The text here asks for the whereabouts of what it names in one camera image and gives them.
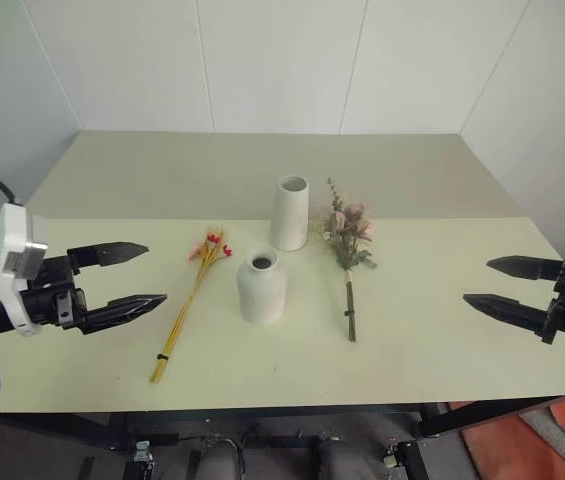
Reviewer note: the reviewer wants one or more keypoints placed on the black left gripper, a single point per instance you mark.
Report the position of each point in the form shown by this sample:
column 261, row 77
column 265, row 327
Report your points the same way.
column 49, row 300

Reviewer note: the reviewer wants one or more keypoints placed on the white bottle-shaped vase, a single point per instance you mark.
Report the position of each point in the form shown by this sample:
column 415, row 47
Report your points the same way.
column 261, row 295

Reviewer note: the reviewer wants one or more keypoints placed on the grey fabric strip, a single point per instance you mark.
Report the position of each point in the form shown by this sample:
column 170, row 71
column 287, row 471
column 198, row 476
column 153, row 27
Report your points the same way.
column 562, row 435

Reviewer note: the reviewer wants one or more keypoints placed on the yellow-stemmed red dried flowers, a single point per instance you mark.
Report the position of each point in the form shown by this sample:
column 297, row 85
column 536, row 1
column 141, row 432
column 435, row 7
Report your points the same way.
column 189, row 305

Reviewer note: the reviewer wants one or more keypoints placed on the orange floor mat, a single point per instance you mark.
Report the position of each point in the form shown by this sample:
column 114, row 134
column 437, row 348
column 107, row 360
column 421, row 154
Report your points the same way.
column 502, row 440

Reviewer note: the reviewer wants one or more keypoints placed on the tall white cylindrical vase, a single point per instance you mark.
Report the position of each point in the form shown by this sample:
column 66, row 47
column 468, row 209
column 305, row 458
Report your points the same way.
column 289, row 220

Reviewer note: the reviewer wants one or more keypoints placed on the pink flower bouquet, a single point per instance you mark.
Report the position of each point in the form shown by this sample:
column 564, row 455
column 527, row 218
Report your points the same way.
column 344, row 235

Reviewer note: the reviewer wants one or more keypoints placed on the black metal table frame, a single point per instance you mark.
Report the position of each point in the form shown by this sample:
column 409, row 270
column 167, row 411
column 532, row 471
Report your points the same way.
column 434, row 417

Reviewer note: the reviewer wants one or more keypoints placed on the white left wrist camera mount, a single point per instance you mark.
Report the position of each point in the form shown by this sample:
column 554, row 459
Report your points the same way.
column 12, row 240

